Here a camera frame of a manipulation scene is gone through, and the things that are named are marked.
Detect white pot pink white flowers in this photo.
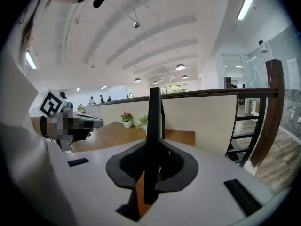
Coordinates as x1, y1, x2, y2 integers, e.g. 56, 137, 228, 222
135, 115, 149, 132

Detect black framed panel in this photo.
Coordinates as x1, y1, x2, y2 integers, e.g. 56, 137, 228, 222
143, 87, 165, 205

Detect person's left hand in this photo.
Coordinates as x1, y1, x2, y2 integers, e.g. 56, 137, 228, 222
73, 127, 95, 142

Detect dark wooden handrail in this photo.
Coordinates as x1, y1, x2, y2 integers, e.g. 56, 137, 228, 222
87, 87, 278, 108

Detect brown wooden newel post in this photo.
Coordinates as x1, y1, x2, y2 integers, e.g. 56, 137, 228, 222
249, 59, 285, 166

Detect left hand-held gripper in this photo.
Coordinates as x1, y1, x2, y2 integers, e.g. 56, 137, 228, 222
39, 88, 104, 153

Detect fluorescent tube light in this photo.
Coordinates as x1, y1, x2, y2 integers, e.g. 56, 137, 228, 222
236, 0, 258, 21
25, 51, 38, 70

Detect small white pot red flowers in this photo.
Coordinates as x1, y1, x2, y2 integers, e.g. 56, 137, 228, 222
120, 112, 134, 129

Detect white paper notice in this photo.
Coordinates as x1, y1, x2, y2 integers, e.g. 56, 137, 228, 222
286, 59, 301, 90

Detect person's white printed shirt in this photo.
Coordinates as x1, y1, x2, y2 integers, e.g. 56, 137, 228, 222
0, 0, 78, 226

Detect window with greenery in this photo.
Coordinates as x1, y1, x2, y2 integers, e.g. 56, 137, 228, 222
159, 83, 189, 95

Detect round wooden table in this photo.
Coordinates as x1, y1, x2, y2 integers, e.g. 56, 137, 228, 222
70, 121, 196, 219

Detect person's left forearm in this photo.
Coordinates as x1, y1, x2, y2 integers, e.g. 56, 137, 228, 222
30, 116, 43, 133

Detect white railing base plinth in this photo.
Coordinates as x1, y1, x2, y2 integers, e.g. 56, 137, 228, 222
244, 161, 260, 174

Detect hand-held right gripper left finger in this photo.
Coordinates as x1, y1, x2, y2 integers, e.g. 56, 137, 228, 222
46, 139, 147, 226

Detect glass office partition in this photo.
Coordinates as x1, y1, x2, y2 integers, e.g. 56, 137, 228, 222
222, 24, 301, 148

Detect cream partition panel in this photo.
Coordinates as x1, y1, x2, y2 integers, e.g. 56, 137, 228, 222
98, 94, 238, 157

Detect white security camera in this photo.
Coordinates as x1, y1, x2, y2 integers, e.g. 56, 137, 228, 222
258, 40, 269, 54

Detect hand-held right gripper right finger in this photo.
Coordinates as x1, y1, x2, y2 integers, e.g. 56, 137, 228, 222
140, 138, 292, 226

